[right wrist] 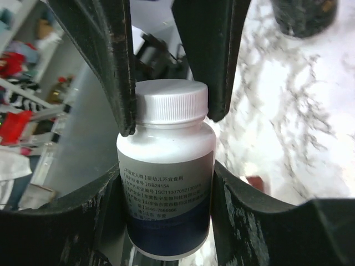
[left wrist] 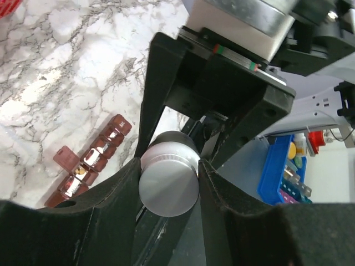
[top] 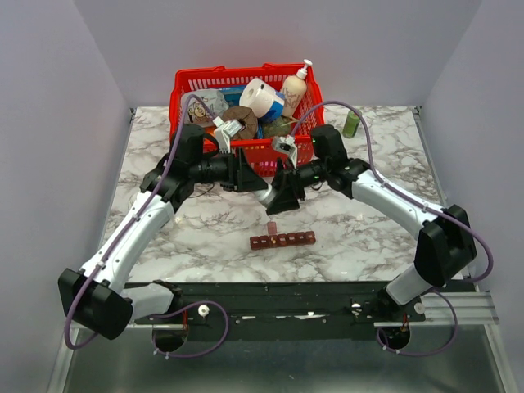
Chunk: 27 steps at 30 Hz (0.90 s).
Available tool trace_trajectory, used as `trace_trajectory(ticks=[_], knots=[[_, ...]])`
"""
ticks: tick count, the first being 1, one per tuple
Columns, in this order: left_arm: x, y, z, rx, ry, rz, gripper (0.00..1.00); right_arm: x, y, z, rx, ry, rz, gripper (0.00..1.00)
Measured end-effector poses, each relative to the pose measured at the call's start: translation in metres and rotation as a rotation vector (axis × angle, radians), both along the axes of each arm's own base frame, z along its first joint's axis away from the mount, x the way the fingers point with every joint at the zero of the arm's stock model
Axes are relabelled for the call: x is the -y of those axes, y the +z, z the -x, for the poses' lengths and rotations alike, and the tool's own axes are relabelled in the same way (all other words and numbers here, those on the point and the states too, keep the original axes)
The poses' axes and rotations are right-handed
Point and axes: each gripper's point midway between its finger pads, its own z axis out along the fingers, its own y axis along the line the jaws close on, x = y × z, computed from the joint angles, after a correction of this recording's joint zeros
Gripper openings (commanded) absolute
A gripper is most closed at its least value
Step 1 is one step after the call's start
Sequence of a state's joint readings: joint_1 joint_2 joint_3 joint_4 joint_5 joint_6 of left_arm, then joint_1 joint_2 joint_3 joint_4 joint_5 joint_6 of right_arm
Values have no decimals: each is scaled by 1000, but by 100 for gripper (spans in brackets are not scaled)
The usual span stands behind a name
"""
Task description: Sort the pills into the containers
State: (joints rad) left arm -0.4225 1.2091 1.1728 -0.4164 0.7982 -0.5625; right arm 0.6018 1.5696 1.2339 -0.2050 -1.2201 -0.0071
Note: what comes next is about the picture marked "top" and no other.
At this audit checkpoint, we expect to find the green round vegetable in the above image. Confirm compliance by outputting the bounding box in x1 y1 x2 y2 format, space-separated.
262 116 294 138

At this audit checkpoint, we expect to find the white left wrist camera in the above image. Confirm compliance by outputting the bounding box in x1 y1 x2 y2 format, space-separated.
213 116 244 153

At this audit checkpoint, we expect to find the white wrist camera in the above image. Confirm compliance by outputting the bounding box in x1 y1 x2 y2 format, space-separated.
213 116 244 153
272 135 298 167

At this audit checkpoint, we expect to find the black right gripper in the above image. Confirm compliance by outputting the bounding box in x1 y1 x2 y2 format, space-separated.
262 158 328 216

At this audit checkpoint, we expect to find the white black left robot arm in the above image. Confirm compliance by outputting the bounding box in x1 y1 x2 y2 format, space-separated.
58 118 273 339

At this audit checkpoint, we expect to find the white toilet paper roll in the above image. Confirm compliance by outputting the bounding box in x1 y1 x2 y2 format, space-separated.
239 78 276 118

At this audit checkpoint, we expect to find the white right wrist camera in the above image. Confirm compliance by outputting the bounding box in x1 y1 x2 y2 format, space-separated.
272 135 298 167

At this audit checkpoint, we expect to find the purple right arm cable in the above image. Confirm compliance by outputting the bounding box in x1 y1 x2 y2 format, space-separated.
286 101 495 357

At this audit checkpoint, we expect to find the cream pump lotion bottle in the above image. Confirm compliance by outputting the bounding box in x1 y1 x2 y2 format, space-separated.
280 59 313 118

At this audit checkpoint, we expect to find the blue package in basket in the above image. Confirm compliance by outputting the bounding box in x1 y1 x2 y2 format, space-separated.
220 85 246 106

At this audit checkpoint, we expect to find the red plastic shopping basket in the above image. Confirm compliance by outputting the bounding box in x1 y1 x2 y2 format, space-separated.
169 63 323 177

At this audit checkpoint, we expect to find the red weekly pill organizer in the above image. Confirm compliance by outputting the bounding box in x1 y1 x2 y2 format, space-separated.
249 221 316 251

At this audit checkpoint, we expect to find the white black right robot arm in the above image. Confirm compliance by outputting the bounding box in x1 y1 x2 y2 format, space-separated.
255 125 477 321

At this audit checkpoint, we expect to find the green cylindrical can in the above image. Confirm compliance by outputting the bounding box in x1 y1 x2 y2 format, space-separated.
341 110 360 138

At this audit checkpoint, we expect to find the white-capped pill bottle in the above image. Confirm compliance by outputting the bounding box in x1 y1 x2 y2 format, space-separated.
254 185 277 208

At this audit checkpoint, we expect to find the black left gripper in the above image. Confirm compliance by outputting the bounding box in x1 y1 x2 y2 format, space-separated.
191 147 270 194

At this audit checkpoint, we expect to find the grey cartoon snack bag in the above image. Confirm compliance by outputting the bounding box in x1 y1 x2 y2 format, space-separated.
181 88 229 127

